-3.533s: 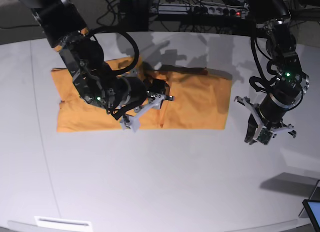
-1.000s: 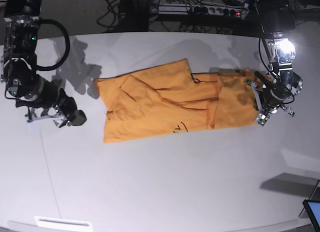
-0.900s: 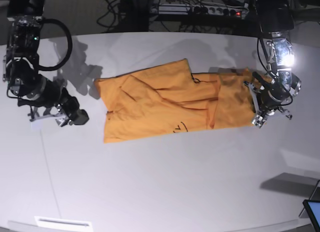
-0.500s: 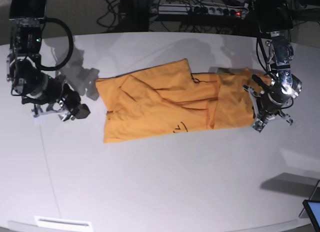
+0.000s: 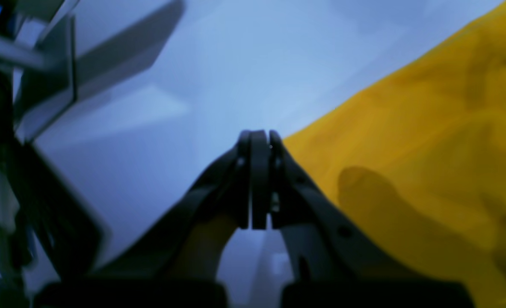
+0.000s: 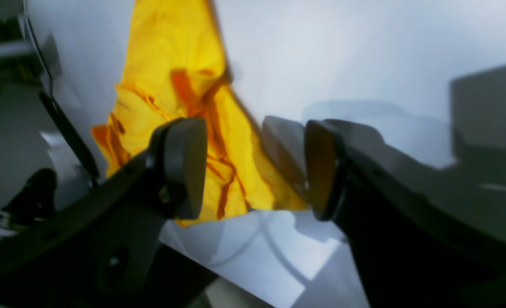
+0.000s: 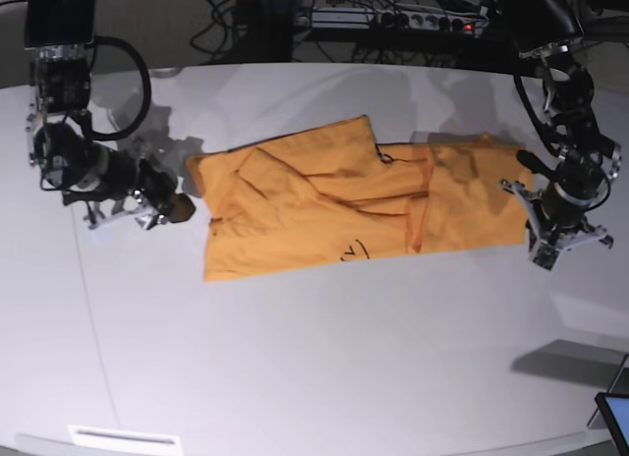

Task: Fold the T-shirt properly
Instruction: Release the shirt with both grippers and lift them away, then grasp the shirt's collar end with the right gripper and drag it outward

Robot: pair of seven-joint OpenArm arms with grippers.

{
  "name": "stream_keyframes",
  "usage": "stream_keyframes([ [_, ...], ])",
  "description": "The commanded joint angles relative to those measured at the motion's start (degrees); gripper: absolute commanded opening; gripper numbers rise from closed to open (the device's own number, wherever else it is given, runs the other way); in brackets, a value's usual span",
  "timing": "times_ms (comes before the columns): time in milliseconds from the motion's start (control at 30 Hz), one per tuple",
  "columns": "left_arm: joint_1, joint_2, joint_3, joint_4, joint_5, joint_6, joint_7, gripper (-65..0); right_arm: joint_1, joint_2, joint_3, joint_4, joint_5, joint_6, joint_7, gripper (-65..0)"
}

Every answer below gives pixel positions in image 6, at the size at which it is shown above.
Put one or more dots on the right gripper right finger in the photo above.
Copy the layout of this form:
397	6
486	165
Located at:
407	252

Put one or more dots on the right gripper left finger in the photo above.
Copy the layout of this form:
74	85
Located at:
98	252

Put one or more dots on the yellow T-shirt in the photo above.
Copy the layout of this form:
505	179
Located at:
176	68

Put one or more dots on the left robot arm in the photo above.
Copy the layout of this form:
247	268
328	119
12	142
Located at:
35	202

